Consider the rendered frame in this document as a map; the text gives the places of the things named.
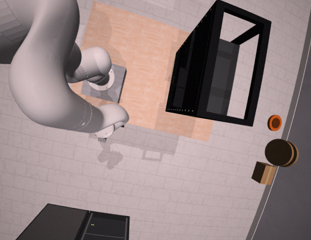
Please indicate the black server rack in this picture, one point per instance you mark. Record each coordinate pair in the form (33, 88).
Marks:
(199, 90)

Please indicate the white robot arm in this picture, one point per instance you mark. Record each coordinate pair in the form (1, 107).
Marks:
(37, 37)

